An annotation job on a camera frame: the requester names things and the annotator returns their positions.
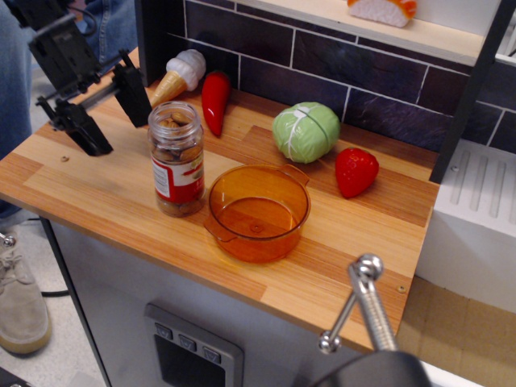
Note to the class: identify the grey oven control panel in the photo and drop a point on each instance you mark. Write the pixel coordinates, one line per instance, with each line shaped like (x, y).
(188, 355)

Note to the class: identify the red toy strawberry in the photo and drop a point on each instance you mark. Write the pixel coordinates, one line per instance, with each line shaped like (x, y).
(355, 171)

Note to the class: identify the light wooden shelf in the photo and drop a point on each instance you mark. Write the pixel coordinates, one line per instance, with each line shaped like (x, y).
(430, 39)

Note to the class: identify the orange transparent plastic pot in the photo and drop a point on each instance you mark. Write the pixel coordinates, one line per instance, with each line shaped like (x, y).
(257, 212)

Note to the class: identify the toy ice cream cone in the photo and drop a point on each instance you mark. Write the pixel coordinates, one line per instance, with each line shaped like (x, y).
(183, 73)

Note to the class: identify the toy salmon sushi piece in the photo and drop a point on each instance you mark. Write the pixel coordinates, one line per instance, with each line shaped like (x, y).
(396, 13)

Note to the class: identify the beige suede shoe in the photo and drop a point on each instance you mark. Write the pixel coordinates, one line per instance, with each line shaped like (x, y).
(25, 322)

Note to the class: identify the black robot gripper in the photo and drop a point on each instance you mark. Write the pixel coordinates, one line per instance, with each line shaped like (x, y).
(70, 65)

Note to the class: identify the clear almond jar red label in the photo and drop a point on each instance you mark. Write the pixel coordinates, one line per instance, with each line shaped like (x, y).
(176, 144)

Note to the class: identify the blue jeans leg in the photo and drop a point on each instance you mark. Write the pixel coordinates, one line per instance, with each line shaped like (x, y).
(15, 82)

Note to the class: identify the green toy cabbage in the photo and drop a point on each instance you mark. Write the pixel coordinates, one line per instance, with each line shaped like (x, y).
(305, 132)

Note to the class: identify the white toy sink drainboard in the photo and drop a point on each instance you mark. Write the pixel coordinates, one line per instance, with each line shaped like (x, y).
(479, 187)

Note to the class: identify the red toy chili pepper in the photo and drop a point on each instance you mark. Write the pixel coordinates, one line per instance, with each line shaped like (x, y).
(216, 91)

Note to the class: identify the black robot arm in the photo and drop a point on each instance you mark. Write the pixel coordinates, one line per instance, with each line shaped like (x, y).
(35, 14)

